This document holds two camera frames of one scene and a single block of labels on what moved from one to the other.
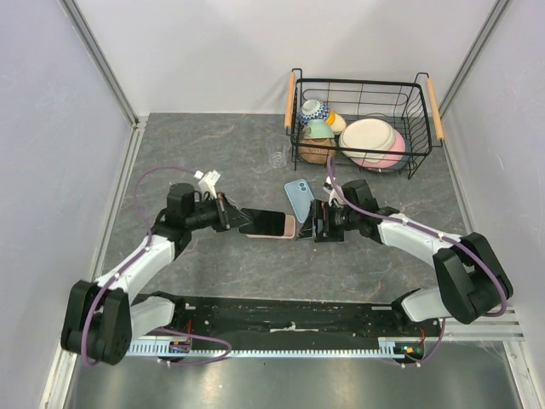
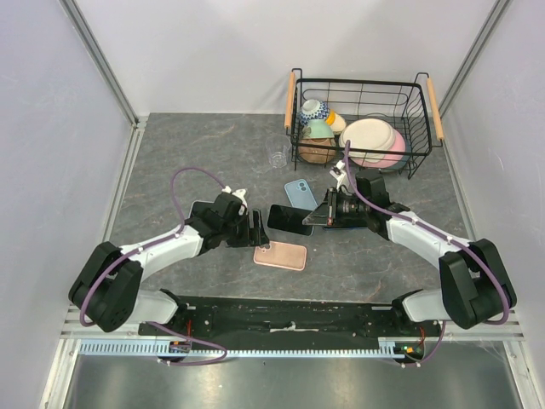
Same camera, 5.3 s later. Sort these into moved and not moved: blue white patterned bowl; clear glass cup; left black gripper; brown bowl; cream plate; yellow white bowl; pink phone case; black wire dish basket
Moved: left black gripper; pink phone case
Not moved: brown bowl; blue white patterned bowl; cream plate; clear glass cup; black wire dish basket; yellow white bowl
